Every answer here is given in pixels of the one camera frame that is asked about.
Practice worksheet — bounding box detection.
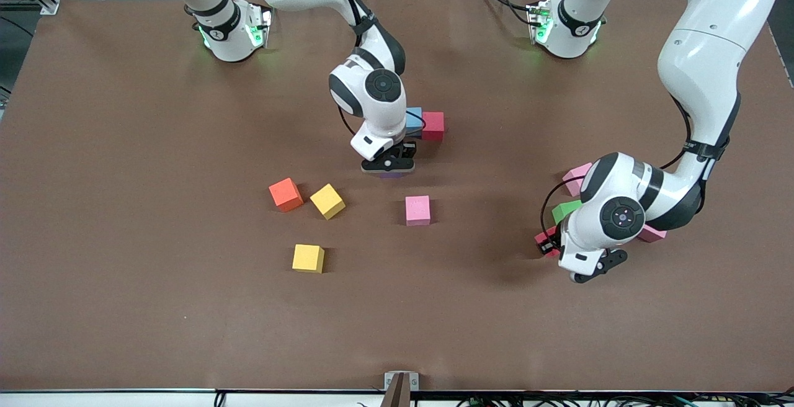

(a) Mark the red foam cube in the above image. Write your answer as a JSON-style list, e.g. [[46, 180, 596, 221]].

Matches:
[[534, 229, 562, 259], [422, 111, 446, 142]]

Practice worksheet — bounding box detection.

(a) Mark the green foam cube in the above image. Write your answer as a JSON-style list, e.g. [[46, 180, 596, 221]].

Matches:
[[551, 200, 582, 226]]

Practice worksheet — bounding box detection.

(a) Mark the yellow foam cube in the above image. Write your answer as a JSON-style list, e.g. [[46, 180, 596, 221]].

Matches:
[[292, 244, 325, 274], [310, 184, 346, 220]]

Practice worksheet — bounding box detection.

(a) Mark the orange foam cube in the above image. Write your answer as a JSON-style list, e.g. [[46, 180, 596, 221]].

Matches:
[[269, 177, 305, 213]]

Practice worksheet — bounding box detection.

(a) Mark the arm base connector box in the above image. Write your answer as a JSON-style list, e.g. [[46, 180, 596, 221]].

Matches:
[[526, 1, 555, 45], [244, 2, 274, 49]]

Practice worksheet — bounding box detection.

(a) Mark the large table cover sheet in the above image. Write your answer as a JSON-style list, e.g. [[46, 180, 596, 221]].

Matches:
[[0, 0, 794, 392]]

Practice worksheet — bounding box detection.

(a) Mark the grey metal table bracket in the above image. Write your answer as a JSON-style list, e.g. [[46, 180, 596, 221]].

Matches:
[[380, 371, 420, 407]]

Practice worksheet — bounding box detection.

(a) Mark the white table edge rail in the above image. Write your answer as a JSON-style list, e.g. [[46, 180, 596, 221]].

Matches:
[[0, 390, 794, 407]]

